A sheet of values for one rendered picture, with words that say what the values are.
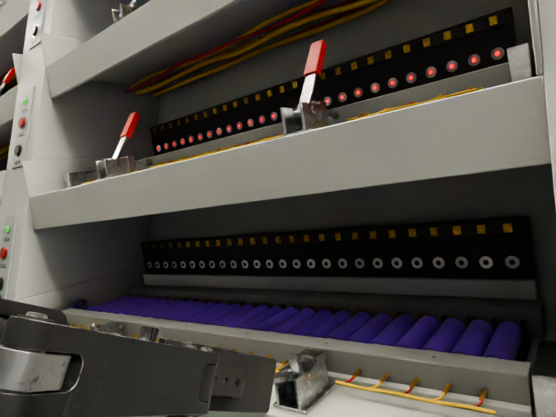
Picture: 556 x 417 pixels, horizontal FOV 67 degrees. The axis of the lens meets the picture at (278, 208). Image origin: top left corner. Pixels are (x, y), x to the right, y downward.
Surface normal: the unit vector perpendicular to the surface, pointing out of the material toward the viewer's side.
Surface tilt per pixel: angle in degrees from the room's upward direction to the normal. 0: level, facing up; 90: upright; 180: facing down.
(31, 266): 90
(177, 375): 93
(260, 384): 90
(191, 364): 93
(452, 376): 107
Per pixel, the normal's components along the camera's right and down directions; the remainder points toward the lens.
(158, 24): -0.59, 0.14
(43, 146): 0.79, -0.08
